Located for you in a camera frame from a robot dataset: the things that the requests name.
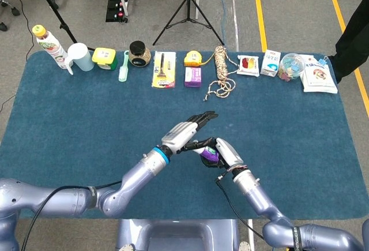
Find black tripod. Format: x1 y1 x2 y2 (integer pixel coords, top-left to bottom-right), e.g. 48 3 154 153
152 0 225 47

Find white red yellow snack packet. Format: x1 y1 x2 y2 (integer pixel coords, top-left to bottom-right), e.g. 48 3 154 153
236 55 260 77

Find black floor cable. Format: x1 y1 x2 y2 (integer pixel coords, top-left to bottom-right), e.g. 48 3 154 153
0 0 35 112

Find blue carpet table mat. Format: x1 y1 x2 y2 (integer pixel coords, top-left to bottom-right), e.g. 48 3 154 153
0 50 364 220

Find clear tub of binder clips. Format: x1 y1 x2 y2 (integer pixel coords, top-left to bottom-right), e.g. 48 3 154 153
277 53 306 82

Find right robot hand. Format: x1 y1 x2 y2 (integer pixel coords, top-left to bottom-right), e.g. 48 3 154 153
198 137 245 173

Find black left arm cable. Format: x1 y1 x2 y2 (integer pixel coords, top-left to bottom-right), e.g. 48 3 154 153
21 180 123 251

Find yellow tape measure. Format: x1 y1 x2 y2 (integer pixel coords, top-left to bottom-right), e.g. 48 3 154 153
183 50 216 68

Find purple box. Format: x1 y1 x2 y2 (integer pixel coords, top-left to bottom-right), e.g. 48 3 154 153
184 66 202 88

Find white printed bag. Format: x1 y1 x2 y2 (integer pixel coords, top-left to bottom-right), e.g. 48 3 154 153
299 54 338 94

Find pale blue pitcher white handle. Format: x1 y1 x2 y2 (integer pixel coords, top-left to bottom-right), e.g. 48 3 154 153
66 42 95 76

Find glass jar with black lid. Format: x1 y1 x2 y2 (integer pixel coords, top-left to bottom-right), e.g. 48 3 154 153
128 40 152 68

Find coiled beige rope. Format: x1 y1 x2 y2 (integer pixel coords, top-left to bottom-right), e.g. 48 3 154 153
202 46 238 102

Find razor in yellow package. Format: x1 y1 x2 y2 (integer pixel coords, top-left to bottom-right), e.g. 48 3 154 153
151 50 177 89

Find blue floor cable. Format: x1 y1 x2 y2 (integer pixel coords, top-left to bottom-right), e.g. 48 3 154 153
207 0 228 47

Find yellow-capped drink bottle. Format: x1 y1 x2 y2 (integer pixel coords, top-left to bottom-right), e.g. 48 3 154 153
32 24 74 70

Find green box with yellow lid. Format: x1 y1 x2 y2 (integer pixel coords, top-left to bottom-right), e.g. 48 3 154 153
92 47 118 70

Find blue grey robot torso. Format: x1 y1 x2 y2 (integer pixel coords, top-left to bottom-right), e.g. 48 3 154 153
115 219 240 251

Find mint green brush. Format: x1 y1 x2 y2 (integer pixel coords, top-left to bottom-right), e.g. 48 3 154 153
118 50 130 83

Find purple toothpaste tube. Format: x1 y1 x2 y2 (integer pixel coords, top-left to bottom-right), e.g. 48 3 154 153
193 146 220 162

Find black chair casters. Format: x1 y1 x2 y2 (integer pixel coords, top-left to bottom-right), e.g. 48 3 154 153
0 0 21 32

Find black slanted light stand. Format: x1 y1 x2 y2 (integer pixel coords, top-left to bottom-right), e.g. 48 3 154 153
28 0 96 52

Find white and blue carton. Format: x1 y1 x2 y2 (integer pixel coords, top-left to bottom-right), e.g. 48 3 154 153
259 50 281 77

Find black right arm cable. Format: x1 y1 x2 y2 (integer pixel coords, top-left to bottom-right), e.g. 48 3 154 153
216 174 266 240

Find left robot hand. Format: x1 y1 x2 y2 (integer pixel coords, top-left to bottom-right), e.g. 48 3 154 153
161 110 219 156

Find person in dark trousers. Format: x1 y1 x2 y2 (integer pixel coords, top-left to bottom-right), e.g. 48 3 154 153
328 0 369 84

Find black power strip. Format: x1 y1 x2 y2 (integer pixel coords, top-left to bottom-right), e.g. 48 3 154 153
105 0 129 23

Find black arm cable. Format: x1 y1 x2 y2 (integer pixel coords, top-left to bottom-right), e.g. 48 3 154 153
216 174 266 240
21 180 123 251

